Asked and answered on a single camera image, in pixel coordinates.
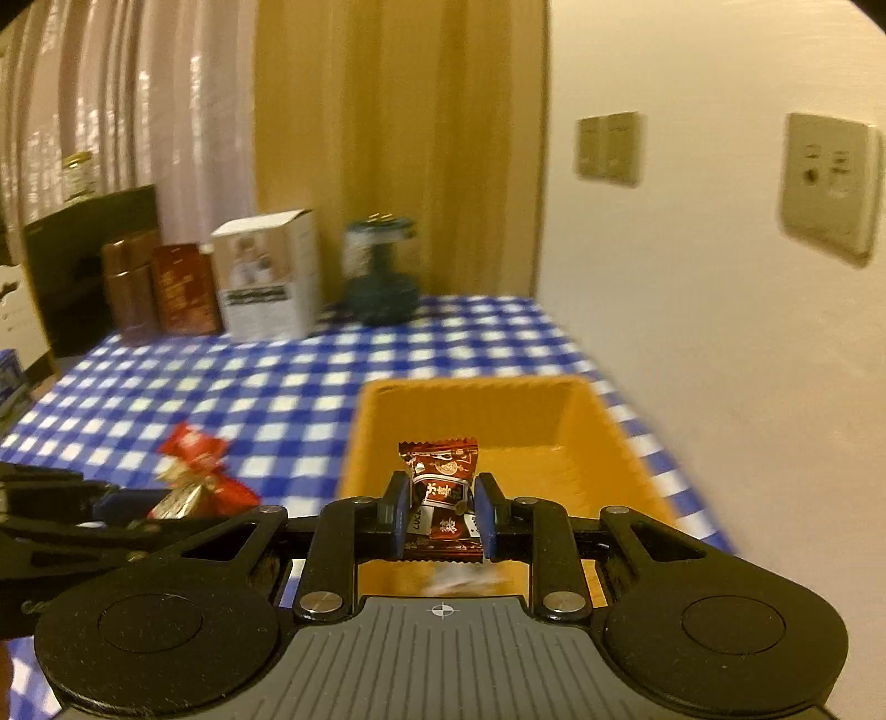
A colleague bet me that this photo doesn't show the white carved chair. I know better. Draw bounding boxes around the white carved chair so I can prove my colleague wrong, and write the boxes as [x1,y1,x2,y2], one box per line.
[0,265,49,371]

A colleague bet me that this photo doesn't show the double wall outlet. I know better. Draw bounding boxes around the double wall outlet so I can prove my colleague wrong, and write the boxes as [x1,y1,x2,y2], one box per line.
[575,111,644,188]

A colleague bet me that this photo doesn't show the orange plastic tray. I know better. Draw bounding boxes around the orange plastic tray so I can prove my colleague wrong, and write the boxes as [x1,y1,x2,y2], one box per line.
[336,375,682,611]

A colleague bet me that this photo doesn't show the blue milk carton box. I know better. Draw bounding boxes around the blue milk carton box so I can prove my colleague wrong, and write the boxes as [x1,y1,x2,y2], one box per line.
[0,348,32,417]

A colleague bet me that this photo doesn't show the green glass jar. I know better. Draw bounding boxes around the green glass jar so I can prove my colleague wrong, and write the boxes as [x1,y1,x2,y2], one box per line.
[342,213,420,327]

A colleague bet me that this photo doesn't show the beige wall socket plate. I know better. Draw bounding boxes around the beige wall socket plate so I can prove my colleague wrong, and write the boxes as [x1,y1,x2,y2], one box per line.
[779,112,884,267]

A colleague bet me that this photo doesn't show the black chair back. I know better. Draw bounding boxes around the black chair back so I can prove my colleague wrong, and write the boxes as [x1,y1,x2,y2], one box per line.
[24,186,159,357]

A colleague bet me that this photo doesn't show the white product box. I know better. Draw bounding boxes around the white product box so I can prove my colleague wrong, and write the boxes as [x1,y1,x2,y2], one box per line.
[204,208,321,342]

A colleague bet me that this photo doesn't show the beige window curtain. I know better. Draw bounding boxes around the beige window curtain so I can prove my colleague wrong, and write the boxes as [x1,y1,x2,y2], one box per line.
[2,2,258,255]

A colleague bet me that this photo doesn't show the dark red candy packet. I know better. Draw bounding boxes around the dark red candy packet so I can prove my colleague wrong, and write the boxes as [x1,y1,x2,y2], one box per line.
[398,438,483,563]

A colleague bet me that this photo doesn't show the red gold snack packet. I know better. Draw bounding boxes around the red gold snack packet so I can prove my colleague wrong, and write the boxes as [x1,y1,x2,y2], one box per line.
[147,421,261,521]

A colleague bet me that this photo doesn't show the brown cylindrical tin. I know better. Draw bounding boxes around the brown cylindrical tin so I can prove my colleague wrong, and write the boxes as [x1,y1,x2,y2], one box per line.
[101,228,161,347]

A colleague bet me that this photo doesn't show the blue white checkered tablecloth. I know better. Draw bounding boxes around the blue white checkered tablecloth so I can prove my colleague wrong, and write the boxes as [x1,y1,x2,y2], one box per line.
[0,295,738,720]

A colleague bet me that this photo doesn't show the dark red gift box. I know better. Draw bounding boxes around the dark red gift box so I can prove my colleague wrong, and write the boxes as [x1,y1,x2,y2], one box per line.
[152,243,222,336]

